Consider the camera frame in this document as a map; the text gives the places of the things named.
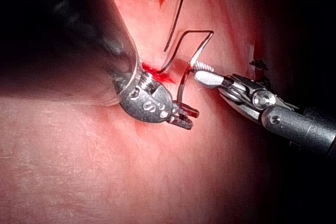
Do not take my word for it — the right arm needle driver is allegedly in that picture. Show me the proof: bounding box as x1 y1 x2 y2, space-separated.
218 73 279 124

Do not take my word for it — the left arm needle driver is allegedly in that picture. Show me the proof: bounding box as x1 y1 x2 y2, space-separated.
119 72 176 125

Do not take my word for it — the left arm needle driver jaw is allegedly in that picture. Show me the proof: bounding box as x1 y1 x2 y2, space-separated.
167 114 194 131
174 102 201 119

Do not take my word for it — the right arm needle driver jaw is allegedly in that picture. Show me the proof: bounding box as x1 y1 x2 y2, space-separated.
195 60 216 74
193 69 226 88

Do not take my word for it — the curved steel needle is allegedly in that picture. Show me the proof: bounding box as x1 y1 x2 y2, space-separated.
178 31 215 107

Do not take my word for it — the black stitching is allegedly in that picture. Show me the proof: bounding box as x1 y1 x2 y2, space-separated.
248 57 272 84

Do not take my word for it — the black cut thread piece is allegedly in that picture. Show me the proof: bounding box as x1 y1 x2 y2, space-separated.
163 0 187 53

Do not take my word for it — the tissue pad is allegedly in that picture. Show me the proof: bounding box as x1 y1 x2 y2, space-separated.
0 0 336 224

